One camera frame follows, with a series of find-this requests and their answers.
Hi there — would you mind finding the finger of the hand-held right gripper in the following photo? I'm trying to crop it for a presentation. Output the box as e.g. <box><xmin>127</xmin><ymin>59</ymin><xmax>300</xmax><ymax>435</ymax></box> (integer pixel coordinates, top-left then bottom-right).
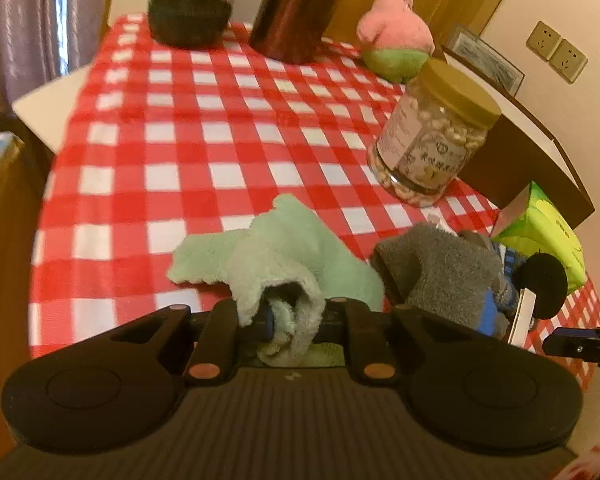
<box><xmin>541</xmin><ymin>326</ymin><xmax>600</xmax><ymax>368</ymax></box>

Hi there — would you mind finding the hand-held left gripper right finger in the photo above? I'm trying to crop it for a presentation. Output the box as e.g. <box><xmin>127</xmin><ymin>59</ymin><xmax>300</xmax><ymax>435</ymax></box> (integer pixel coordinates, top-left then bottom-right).
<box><xmin>322</xmin><ymin>296</ymin><xmax>486</xmax><ymax>383</ymax></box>

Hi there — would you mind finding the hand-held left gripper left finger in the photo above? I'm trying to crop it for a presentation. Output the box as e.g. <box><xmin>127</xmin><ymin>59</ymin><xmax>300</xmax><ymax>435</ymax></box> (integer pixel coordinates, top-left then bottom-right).
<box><xmin>107</xmin><ymin>299</ymin><xmax>276</xmax><ymax>387</ymax></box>

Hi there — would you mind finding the blue grey knitted sock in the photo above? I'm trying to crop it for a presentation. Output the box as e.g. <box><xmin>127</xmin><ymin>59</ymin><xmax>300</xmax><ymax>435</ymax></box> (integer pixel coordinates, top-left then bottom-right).
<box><xmin>457</xmin><ymin>230</ymin><xmax>523</xmax><ymax>336</ymax></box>

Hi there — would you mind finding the mint green towel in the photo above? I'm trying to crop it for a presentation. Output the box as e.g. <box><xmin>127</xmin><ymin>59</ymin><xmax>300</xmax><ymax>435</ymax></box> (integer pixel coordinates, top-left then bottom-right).
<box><xmin>166</xmin><ymin>194</ymin><xmax>385</xmax><ymax>368</ymax></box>

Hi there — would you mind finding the brown cardboard box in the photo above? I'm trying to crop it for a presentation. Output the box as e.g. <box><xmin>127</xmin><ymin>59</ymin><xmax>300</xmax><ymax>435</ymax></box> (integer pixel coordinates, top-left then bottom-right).
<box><xmin>440</xmin><ymin>45</ymin><xmax>596</xmax><ymax>231</ymax></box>

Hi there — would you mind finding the white flat box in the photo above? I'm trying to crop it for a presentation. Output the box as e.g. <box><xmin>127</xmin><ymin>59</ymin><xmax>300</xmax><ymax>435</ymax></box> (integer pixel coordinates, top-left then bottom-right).
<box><xmin>507</xmin><ymin>287</ymin><xmax>536</xmax><ymax>346</ymax></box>

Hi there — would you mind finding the black round sponge pad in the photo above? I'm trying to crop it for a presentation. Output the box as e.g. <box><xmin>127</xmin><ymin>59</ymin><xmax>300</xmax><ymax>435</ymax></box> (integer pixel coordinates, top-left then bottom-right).
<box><xmin>512</xmin><ymin>253</ymin><xmax>569</xmax><ymax>319</ymax></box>

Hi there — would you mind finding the grey fuzzy cloth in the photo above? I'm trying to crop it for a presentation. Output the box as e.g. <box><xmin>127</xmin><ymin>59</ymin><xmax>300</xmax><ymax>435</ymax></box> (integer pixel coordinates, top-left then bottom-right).
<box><xmin>370</xmin><ymin>224</ymin><xmax>503</xmax><ymax>331</ymax></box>

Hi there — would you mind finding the green tissue pack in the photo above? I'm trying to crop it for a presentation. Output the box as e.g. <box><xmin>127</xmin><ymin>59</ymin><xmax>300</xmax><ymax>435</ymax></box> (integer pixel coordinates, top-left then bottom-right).
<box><xmin>490</xmin><ymin>181</ymin><xmax>586</xmax><ymax>296</ymax></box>

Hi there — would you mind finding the clear nut jar gold lid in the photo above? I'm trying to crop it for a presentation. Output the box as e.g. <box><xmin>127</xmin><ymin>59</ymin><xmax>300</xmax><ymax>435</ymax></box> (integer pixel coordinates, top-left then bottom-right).
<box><xmin>367</xmin><ymin>57</ymin><xmax>502</xmax><ymax>208</ymax></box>

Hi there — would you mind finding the red white checked tablecloth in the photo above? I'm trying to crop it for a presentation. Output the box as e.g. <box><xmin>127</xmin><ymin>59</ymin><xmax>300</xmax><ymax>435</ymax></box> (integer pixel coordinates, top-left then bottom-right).
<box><xmin>27</xmin><ymin>15</ymin><xmax>600</xmax><ymax>391</ymax></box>

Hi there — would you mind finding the white side table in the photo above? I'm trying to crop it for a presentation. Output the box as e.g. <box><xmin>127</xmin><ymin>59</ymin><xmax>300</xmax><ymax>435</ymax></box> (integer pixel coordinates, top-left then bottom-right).
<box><xmin>12</xmin><ymin>66</ymin><xmax>98</xmax><ymax>156</ymax></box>

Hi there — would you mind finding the framed grey picture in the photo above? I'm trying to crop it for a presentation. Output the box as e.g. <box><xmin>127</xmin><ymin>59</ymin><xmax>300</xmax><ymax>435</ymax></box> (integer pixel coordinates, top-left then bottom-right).
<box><xmin>445</xmin><ymin>24</ymin><xmax>526</xmax><ymax>97</ymax></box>

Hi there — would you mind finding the pink starfish plush toy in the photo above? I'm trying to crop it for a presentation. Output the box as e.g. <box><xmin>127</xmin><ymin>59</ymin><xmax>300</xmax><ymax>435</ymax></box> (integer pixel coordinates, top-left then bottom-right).
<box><xmin>356</xmin><ymin>0</ymin><xmax>436</xmax><ymax>84</ymax></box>

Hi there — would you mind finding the brown metal canister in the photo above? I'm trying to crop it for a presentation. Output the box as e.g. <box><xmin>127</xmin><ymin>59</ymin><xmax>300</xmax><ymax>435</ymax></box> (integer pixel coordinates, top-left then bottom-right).
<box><xmin>249</xmin><ymin>0</ymin><xmax>355</xmax><ymax>65</ymax></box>

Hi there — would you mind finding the dark glass blender jar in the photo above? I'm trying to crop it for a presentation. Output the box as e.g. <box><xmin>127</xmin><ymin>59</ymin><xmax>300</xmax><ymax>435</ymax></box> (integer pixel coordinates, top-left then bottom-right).
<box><xmin>147</xmin><ymin>0</ymin><xmax>248</xmax><ymax>51</ymax></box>

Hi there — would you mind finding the sheer patterned curtain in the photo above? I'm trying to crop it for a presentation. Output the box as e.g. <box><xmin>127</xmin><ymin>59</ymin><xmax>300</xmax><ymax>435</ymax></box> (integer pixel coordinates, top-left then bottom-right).
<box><xmin>0</xmin><ymin>0</ymin><xmax>116</xmax><ymax>116</ymax></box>

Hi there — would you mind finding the beige wall socket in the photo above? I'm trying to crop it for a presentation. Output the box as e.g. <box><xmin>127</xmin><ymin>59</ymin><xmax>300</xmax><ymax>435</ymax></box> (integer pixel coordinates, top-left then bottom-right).
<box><xmin>526</xmin><ymin>21</ymin><xmax>562</xmax><ymax>61</ymax></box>
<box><xmin>550</xmin><ymin>39</ymin><xmax>589</xmax><ymax>84</ymax></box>

